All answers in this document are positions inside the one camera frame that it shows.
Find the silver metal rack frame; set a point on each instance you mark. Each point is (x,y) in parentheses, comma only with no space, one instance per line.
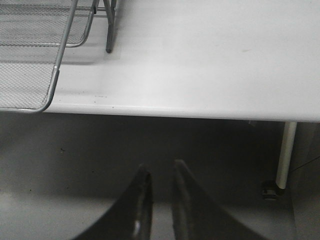
(109,7)

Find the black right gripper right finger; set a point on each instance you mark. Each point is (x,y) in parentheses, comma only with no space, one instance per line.
(196,216)

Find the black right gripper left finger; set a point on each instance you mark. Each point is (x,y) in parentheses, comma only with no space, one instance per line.
(130,217)

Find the white table leg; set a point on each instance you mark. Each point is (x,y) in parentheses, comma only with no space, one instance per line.
(287,143)

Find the silver mesh tray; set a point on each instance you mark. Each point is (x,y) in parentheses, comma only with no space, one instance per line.
(75,25)
(29,74)

